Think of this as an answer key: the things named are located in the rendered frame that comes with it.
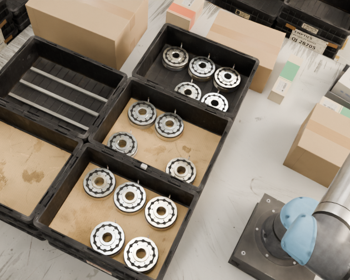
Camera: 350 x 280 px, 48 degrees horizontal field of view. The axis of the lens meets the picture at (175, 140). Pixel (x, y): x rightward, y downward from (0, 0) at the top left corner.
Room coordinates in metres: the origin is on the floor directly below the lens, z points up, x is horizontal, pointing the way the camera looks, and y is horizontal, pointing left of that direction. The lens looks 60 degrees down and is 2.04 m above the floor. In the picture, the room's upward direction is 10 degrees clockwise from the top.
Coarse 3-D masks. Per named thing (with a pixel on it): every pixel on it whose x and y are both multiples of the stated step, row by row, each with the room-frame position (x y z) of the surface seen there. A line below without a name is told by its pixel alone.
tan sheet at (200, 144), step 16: (160, 112) 0.79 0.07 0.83; (112, 128) 0.69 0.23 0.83; (128, 128) 0.70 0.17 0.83; (192, 128) 0.75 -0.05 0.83; (144, 144) 0.65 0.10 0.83; (160, 144) 0.66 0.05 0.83; (176, 144) 0.67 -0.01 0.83; (192, 144) 0.68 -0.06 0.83; (208, 144) 0.69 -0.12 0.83; (144, 160) 0.59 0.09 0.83; (160, 160) 0.60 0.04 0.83; (192, 160) 0.62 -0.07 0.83; (208, 160) 0.63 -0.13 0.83
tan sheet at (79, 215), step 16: (80, 192) 0.43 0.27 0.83; (64, 208) 0.37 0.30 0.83; (80, 208) 0.38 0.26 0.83; (96, 208) 0.39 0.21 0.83; (112, 208) 0.40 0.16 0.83; (144, 208) 0.42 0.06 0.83; (64, 224) 0.32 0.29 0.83; (80, 224) 0.33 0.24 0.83; (96, 224) 0.34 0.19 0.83; (128, 224) 0.36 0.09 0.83; (144, 224) 0.37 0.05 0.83; (176, 224) 0.38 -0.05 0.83; (80, 240) 0.28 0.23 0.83; (128, 240) 0.31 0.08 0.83; (160, 240) 0.33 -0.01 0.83; (144, 256) 0.27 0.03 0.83; (160, 256) 0.28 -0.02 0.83
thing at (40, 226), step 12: (84, 144) 0.55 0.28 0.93; (108, 156) 0.53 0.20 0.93; (72, 168) 0.47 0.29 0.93; (60, 180) 0.42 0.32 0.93; (168, 180) 0.49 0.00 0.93; (192, 192) 0.46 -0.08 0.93; (48, 204) 0.34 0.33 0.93; (192, 204) 0.42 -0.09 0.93; (36, 216) 0.30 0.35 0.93; (48, 228) 0.27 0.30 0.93; (180, 228) 0.34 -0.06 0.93; (72, 240) 0.25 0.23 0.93; (168, 252) 0.27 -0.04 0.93; (120, 264) 0.21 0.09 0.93; (168, 264) 0.24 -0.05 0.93; (144, 276) 0.20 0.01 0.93
